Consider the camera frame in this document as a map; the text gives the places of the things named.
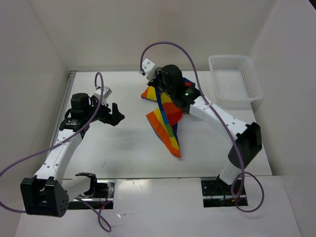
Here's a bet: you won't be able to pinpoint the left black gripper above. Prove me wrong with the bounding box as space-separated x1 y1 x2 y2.
85 95 124 126

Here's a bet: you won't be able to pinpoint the rainbow striped shorts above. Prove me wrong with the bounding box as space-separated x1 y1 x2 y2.
141 86 183 159

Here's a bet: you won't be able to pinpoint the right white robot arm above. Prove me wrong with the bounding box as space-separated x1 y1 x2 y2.
142 62 262 194

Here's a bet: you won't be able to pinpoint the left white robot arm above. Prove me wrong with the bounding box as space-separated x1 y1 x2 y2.
20 87 125 217

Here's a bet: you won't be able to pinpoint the white plastic basket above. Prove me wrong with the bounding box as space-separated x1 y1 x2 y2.
208 55 264 108

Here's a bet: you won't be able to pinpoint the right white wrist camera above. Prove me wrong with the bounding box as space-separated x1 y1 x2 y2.
140 58 158 81

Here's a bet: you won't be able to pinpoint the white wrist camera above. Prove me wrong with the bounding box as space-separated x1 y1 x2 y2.
93 86 112 104
140 58 158 81

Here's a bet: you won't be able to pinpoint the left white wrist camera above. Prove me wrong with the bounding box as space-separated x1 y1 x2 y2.
93 86 112 104

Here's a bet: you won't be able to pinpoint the aluminium table edge rail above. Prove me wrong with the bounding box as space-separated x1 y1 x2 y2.
50 71 77 146

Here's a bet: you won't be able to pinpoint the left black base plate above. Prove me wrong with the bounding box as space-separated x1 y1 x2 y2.
62 177 116 210

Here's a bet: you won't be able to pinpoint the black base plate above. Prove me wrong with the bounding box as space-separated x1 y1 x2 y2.
62 177 116 210
200 177 248 208

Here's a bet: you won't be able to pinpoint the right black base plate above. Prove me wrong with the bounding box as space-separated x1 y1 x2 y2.
200 177 248 208

